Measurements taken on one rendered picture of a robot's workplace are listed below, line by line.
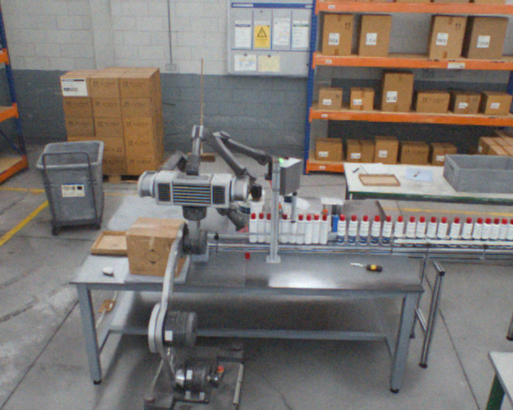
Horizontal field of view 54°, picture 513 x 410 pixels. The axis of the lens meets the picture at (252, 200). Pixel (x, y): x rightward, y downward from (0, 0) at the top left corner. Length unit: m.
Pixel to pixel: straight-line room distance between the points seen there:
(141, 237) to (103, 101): 3.77
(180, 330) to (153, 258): 0.66
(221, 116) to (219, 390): 5.28
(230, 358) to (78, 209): 2.74
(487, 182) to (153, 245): 3.00
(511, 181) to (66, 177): 4.15
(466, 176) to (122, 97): 4.05
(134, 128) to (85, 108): 0.65
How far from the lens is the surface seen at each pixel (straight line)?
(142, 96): 6.43
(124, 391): 3.61
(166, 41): 7.75
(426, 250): 3.49
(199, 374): 3.05
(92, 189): 5.33
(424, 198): 4.65
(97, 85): 6.54
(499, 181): 4.83
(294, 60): 7.39
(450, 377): 3.89
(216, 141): 2.99
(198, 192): 2.63
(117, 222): 3.83
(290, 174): 3.01
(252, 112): 7.69
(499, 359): 2.86
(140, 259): 3.05
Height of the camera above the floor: 2.47
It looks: 24 degrees down
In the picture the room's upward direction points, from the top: 1 degrees clockwise
